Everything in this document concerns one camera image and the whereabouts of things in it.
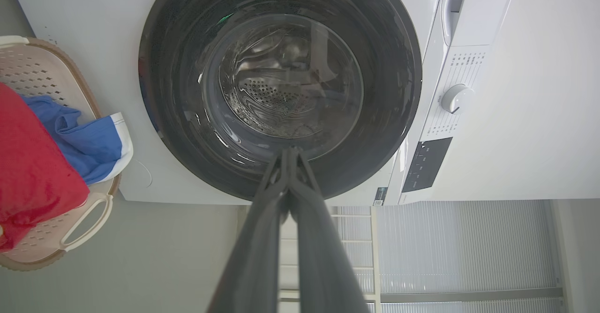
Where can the black round glass washer door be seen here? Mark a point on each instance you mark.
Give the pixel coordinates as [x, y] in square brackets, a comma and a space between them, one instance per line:
[173, 116]

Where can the beige plastic laundry basket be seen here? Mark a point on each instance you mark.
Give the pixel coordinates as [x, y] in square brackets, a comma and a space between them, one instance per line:
[42, 69]

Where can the white slatted frame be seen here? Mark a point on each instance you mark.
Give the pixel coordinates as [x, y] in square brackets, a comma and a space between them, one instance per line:
[356, 252]

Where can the white front-load washing machine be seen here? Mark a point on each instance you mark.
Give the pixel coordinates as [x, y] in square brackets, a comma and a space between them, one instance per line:
[117, 46]

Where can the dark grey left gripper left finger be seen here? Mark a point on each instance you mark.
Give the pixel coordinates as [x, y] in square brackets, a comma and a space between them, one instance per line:
[253, 257]

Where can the white window blind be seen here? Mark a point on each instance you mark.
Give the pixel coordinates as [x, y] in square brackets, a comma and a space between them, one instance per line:
[468, 247]

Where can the white detergent drawer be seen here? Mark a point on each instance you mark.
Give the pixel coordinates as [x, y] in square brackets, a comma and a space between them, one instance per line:
[483, 18]

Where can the red garment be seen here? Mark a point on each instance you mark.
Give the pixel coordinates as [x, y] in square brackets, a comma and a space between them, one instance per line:
[33, 172]

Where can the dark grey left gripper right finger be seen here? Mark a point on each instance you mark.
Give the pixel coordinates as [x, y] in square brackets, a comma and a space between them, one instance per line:
[323, 257]

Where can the stainless steel washer drum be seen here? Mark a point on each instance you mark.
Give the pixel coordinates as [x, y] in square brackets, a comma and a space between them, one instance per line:
[276, 97]

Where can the black washer display panel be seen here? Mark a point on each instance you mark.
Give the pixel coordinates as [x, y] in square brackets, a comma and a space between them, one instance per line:
[426, 165]

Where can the blue and white garment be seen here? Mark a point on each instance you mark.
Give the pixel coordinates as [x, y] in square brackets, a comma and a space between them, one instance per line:
[93, 146]

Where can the white round control knob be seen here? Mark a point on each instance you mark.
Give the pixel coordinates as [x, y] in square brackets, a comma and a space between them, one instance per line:
[457, 99]

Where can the small dark label sticker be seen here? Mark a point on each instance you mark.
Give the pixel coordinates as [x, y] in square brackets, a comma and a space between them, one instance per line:
[380, 197]

